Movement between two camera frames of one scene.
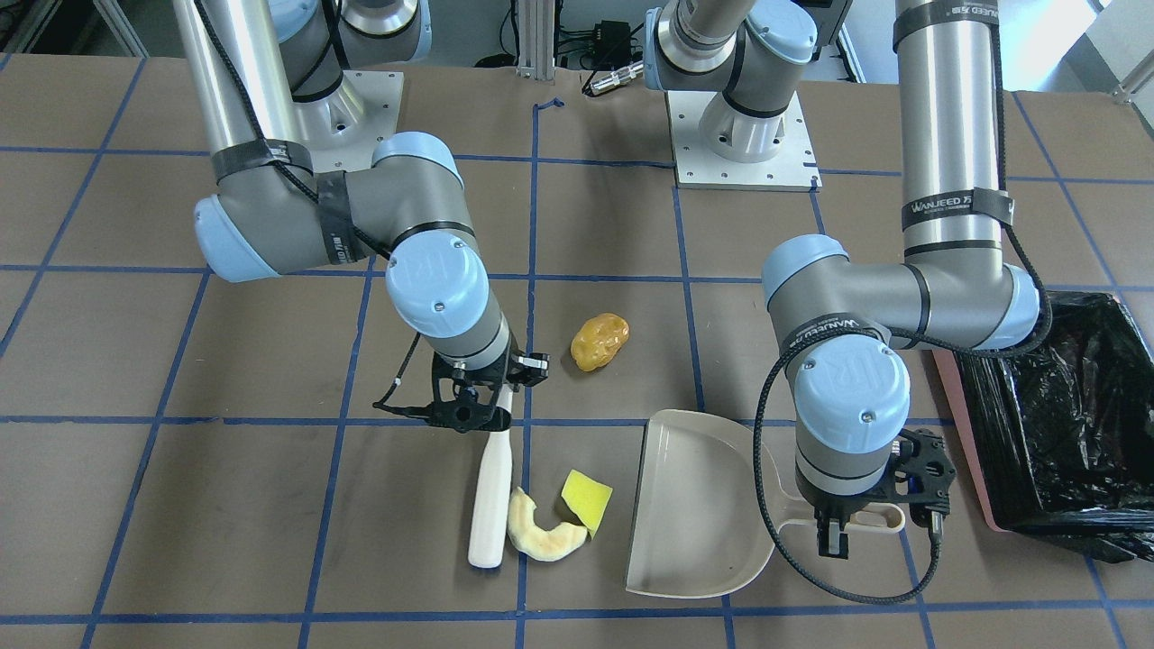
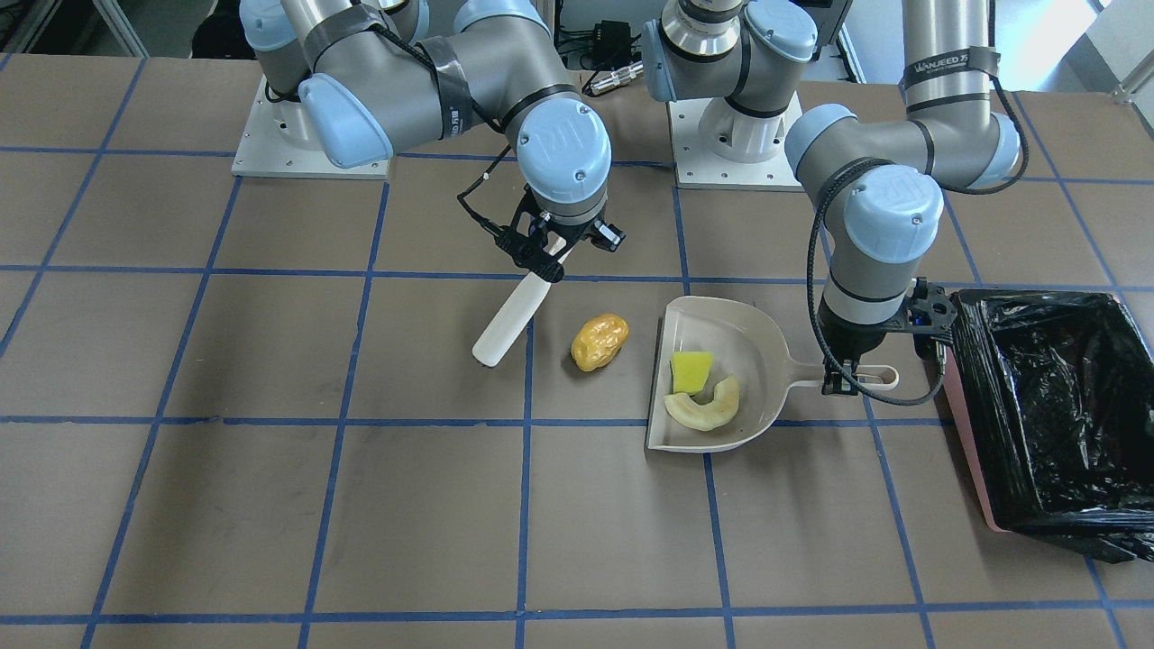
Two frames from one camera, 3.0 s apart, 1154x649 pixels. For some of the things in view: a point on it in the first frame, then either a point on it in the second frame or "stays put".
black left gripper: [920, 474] → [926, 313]
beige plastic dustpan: [692, 527] → [740, 347]
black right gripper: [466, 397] → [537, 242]
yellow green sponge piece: [587, 497] → [690, 370]
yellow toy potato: [598, 342] stays put
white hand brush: [492, 522] → [509, 323]
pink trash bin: [947, 368] stays put
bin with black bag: [1065, 432] stays put
